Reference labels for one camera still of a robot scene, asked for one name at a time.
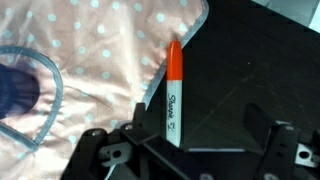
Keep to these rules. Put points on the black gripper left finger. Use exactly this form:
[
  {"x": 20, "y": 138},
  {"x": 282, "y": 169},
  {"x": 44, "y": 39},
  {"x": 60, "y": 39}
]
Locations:
[{"x": 149, "y": 157}]

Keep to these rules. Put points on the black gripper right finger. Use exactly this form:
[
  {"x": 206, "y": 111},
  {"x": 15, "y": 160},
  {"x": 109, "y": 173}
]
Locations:
[{"x": 288, "y": 152}]

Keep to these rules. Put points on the red capped Sharpie marker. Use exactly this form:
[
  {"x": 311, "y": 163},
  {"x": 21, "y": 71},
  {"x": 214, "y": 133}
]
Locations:
[{"x": 174, "y": 80}]

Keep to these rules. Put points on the dark blue plastic cup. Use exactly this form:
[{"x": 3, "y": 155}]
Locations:
[{"x": 19, "y": 91}]

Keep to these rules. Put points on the pink polka dot cloth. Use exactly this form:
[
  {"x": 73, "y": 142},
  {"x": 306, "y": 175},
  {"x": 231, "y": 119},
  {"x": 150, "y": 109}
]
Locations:
[{"x": 94, "y": 60}]

